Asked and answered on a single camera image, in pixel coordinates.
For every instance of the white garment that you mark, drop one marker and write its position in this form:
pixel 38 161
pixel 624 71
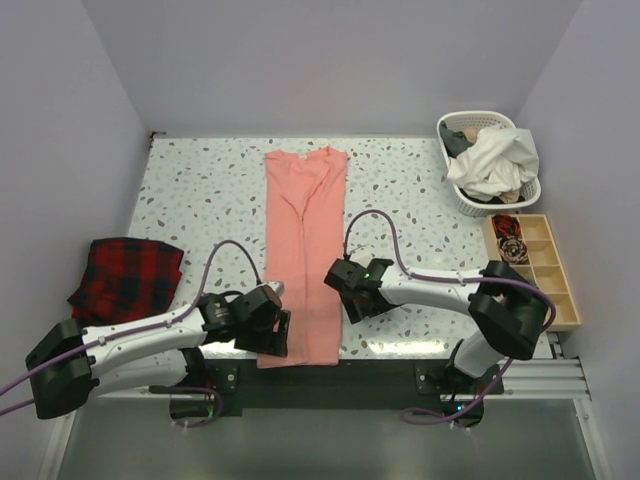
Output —
pixel 501 160

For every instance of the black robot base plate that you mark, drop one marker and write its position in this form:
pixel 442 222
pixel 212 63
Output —
pixel 228 387

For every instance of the red black plaid shirt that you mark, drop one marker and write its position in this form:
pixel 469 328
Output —
pixel 126 279

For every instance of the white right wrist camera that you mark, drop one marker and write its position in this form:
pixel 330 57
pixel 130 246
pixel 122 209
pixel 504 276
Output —
pixel 362 255

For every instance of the wooden compartment tray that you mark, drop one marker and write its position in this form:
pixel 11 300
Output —
pixel 544 269

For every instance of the dark grey garment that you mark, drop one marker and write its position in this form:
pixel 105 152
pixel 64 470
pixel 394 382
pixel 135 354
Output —
pixel 455 142

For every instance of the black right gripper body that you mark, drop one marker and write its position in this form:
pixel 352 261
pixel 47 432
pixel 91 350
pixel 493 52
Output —
pixel 351 308

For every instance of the black white patterned rolled item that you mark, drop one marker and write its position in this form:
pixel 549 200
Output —
pixel 513 250

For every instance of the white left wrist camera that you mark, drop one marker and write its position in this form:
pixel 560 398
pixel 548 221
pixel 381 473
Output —
pixel 277 286

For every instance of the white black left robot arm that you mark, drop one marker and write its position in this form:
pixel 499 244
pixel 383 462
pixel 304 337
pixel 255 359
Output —
pixel 73 363

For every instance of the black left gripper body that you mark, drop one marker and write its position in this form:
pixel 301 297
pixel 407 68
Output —
pixel 260 337

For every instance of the red patterned rolled item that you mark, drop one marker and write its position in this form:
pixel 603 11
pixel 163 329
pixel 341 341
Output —
pixel 506 227

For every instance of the white perforated laundry basket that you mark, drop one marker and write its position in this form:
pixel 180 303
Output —
pixel 457 121

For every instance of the pink t shirt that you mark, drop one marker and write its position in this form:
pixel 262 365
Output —
pixel 304 236

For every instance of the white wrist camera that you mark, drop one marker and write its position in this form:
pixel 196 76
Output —
pixel 362 255
pixel 277 286

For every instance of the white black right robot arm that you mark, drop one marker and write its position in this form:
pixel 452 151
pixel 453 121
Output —
pixel 508 311

